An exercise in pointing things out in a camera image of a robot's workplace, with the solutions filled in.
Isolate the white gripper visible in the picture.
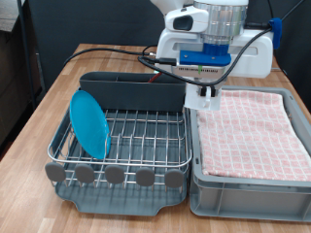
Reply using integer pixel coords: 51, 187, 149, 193
155, 27, 275, 98

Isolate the blue plastic plate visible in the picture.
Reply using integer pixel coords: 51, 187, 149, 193
69, 89, 112, 160

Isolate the metal dish drying rack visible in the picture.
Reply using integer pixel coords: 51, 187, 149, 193
52, 86, 190, 216

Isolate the pink checkered towel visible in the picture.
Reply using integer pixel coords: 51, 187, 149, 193
196, 89, 311, 183

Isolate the dark grey cutlery holder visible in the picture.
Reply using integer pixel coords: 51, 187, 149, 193
79, 71, 188, 113

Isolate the grey plastic crate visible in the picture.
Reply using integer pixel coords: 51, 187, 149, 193
187, 84, 311, 223

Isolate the black metal pole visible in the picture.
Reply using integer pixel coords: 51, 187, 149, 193
17, 0, 37, 111

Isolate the dark cabinet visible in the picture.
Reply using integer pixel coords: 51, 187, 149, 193
0, 0, 43, 153

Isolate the wrist camera on blue mount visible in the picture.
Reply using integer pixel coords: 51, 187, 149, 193
168, 43, 232, 79

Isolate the black camera cable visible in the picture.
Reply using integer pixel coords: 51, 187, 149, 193
137, 0, 307, 87

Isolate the blue cable clip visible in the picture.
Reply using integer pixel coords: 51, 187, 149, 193
267, 17, 284, 50

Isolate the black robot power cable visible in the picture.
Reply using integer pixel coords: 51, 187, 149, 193
62, 44, 159, 67

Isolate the metal wire dish rack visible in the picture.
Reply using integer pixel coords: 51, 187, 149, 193
44, 86, 192, 190

